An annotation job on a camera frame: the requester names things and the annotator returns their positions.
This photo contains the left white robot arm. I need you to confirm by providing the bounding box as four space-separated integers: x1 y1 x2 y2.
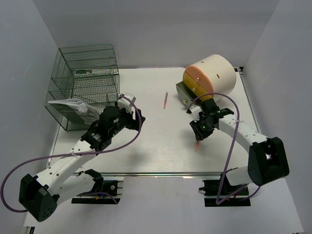
19 106 146 222

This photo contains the purple pink pen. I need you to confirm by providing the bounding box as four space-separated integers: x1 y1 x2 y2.
163 92 168 109

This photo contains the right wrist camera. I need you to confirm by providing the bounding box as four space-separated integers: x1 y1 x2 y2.
187 105 202 122

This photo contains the round white drawer organizer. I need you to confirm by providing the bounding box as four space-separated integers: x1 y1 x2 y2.
176 54 236 107

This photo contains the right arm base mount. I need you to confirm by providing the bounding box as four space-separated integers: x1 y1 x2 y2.
198 179 252 208

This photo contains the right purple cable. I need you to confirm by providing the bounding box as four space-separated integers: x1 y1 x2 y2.
187 93 261 205

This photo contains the green wire mesh rack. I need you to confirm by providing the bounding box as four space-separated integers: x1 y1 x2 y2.
45 44 120 131

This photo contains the orange pink pen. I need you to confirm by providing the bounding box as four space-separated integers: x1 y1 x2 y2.
195 141 200 152

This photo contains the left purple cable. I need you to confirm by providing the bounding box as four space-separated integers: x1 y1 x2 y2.
0 95 143 213

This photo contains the purple cable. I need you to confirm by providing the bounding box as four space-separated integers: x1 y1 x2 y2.
0 95 143 213
187 93 261 205

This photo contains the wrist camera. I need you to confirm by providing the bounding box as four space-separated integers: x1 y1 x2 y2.
117 93 136 114
187 105 202 122

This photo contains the grey setup guide booklet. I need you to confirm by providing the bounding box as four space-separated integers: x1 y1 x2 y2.
48 98 100 125

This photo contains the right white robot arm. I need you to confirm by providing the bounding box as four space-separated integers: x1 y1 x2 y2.
187 99 290 195

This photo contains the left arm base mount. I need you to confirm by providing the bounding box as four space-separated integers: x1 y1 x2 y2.
71 169 123 205

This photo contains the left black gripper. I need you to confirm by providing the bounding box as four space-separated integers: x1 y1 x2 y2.
110 101 145 137

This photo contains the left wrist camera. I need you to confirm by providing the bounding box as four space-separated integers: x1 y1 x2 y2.
117 93 136 114

